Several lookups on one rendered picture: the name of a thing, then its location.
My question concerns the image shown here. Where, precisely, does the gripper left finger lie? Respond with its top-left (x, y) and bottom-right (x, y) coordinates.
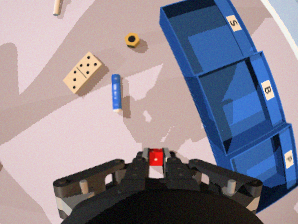
top-left (53, 148), bottom-right (150, 220)

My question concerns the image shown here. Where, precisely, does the blue battery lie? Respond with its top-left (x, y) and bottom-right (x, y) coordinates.
top-left (111, 74), bottom-right (122, 112)

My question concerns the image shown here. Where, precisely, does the blue rack of bins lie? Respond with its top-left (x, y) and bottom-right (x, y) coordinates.
top-left (159, 0), bottom-right (298, 214)

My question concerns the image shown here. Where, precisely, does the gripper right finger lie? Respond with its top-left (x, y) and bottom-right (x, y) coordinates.
top-left (162, 148), bottom-right (263, 215)

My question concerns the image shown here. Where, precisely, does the yellow hex nut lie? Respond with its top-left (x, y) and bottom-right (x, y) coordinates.
top-left (125, 33), bottom-right (140, 48)

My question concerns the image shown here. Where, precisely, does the cream domino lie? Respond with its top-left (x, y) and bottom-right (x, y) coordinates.
top-left (63, 52), bottom-right (103, 94)

